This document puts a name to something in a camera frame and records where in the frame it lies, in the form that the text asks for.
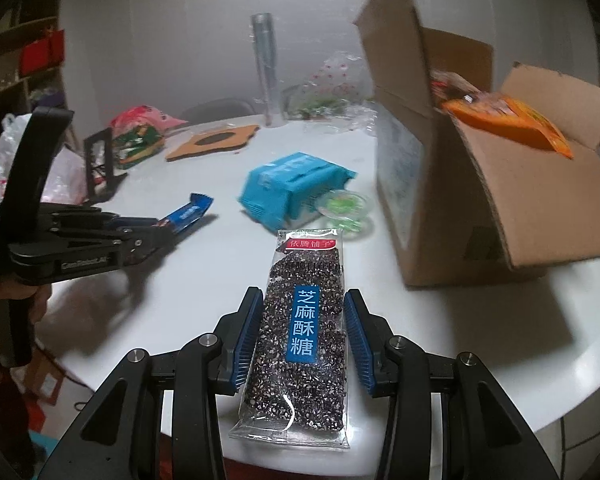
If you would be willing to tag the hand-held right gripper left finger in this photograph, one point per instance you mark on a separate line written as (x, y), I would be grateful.
(245, 340)

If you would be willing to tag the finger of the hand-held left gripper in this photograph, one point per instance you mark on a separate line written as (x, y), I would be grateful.
(145, 223)
(147, 247)

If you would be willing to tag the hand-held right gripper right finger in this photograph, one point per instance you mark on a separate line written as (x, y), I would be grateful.
(357, 340)

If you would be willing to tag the small blue snack bar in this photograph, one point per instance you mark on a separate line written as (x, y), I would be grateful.
(190, 210)

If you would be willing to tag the clear black sesame candy packet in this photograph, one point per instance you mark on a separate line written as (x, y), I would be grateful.
(300, 360)

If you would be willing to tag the brown cardboard box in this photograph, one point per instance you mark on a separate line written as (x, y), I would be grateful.
(505, 200)

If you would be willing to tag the large orange snack packet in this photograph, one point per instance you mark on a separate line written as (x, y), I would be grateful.
(505, 127)

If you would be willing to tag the red orange snack packet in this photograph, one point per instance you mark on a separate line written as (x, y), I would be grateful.
(452, 87)

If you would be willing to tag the person's left hand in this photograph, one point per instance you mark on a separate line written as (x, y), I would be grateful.
(41, 302)

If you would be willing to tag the black phone stand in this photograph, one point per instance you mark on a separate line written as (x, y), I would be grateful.
(105, 180)

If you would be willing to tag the green snack bag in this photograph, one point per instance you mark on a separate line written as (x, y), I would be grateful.
(140, 150)

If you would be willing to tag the wooden coaster mat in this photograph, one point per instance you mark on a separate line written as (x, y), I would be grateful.
(180, 152)

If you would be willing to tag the pink plastic bag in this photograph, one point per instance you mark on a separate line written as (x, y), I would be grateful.
(140, 117)

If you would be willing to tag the small cardboard box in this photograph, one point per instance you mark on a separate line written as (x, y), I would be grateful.
(45, 380)

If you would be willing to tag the green jelly cup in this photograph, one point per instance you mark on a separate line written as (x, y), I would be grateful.
(342, 207)

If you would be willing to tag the light blue tissue packet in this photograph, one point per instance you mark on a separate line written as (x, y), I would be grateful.
(290, 180)

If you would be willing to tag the person's dark clothing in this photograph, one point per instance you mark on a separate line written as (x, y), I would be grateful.
(0, 425)

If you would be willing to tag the clear plastic film roll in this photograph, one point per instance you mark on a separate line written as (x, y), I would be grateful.
(266, 70)

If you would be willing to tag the red box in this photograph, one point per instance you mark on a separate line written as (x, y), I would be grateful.
(40, 55)

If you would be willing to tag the crumpled clear plastic wrap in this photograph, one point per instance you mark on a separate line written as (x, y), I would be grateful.
(360, 119)

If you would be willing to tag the clear dotted plastic bag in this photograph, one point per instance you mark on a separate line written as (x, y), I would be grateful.
(330, 80)

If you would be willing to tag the wooden shelf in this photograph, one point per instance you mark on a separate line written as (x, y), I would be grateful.
(40, 5)

